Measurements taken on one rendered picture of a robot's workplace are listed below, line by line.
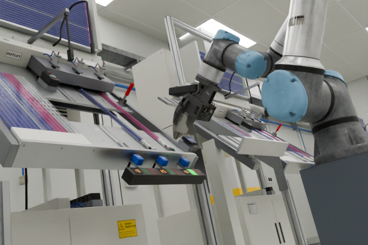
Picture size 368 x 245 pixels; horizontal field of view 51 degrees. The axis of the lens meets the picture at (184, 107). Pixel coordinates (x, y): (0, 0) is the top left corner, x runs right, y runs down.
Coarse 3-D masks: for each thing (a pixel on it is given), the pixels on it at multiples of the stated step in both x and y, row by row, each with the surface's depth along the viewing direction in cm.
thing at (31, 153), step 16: (32, 144) 91; (48, 144) 94; (64, 144) 97; (80, 144) 101; (16, 160) 90; (32, 160) 93; (48, 160) 96; (64, 160) 99; (80, 160) 103; (96, 160) 107; (112, 160) 111; (128, 160) 116; (144, 160) 121; (176, 160) 132; (192, 160) 139
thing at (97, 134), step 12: (84, 132) 117; (96, 132) 121; (108, 132) 126; (120, 132) 131; (144, 132) 143; (156, 132) 150; (96, 144) 112; (108, 144) 116; (120, 144) 119; (132, 144) 125; (156, 144) 136; (168, 144) 142
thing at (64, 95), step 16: (0, 64) 143; (32, 80) 142; (48, 96) 133; (64, 96) 141; (80, 96) 150; (96, 96) 160; (112, 96) 172; (96, 112) 155; (112, 112) 164; (128, 112) 161
